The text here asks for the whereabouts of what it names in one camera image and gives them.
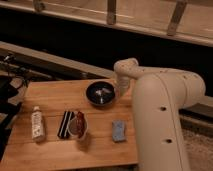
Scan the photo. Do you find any dark ceramic bowl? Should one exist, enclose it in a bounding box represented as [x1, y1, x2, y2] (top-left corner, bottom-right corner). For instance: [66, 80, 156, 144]
[86, 81, 115, 106]

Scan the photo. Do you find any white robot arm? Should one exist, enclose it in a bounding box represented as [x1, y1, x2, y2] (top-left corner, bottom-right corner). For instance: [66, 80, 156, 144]
[114, 58, 206, 171]

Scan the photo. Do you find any blue sponge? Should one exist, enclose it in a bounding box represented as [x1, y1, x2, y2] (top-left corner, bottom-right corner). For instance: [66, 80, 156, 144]
[112, 120, 126, 142]

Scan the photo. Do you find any black white striped box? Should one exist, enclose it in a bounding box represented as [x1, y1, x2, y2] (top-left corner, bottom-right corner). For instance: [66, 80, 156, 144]
[57, 111, 74, 139]

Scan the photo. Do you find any white plastic bottle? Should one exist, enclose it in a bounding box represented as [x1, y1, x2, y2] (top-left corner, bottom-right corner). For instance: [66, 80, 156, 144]
[31, 106, 45, 143]

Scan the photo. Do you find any metal bracket middle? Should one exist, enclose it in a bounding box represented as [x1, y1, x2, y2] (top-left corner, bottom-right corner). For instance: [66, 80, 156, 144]
[106, 0, 116, 25]

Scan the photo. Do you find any metal bracket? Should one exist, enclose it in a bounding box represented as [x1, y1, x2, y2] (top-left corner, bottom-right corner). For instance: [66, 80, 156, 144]
[167, 0, 187, 36]
[33, 0, 45, 12]
[106, 0, 116, 25]

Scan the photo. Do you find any metal bracket right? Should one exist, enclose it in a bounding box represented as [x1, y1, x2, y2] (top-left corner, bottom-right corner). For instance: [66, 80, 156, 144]
[167, 0, 187, 36]

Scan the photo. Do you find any metal bracket left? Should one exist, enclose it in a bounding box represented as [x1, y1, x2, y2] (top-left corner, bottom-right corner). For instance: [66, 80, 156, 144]
[33, 0, 45, 12]

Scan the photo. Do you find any black cables and equipment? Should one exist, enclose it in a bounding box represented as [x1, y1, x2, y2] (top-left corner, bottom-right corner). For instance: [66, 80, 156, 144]
[0, 53, 31, 161]

